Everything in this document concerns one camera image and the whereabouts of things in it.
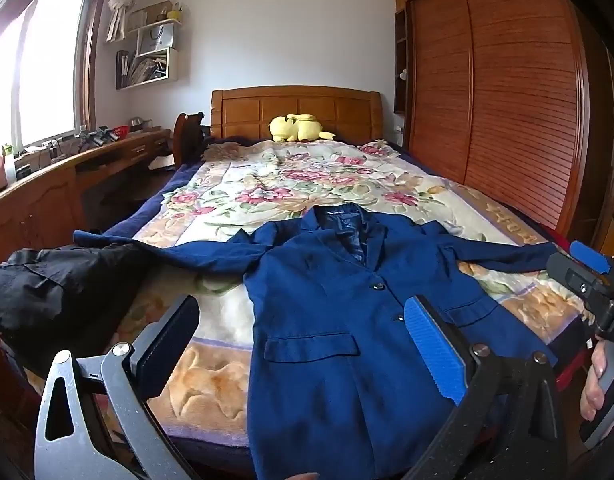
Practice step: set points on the white paper bag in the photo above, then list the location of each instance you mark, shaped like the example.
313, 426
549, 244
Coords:
157, 40

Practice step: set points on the blue blazer jacket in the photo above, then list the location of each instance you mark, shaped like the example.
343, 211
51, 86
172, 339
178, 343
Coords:
327, 340

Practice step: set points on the person's right hand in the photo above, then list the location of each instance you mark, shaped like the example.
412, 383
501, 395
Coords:
592, 390

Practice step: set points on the black garment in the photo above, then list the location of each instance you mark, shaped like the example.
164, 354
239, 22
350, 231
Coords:
62, 300

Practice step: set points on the wooden desk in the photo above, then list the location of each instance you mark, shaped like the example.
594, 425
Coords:
47, 195

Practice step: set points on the white tied curtain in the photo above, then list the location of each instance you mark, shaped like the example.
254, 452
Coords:
124, 5

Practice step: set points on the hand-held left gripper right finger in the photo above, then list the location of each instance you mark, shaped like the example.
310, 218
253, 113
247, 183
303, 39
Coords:
432, 350

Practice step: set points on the wooden bed headboard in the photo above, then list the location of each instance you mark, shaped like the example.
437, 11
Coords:
247, 110

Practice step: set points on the white wall shelf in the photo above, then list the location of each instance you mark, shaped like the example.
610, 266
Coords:
172, 65

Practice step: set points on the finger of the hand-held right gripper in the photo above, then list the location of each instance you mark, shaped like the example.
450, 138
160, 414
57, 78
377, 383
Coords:
574, 277
589, 256

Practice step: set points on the window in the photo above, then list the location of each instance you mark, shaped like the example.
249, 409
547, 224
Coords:
42, 70

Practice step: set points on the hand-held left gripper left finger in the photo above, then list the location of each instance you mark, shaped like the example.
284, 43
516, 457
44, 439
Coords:
172, 345

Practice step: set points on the navy bed sheet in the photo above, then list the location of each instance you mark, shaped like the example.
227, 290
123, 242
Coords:
152, 200

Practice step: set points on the floral blanket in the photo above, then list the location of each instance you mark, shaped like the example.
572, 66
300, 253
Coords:
227, 200

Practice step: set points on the wooden chair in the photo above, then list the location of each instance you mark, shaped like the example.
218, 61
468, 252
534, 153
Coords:
186, 140

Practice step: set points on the red basket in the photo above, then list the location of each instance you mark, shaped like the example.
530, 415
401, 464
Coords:
120, 132

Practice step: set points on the yellow plush toy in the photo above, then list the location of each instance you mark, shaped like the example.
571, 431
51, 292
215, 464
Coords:
292, 129

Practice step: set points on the wooden slatted wardrobe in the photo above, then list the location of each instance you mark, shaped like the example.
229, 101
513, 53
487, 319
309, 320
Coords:
497, 85

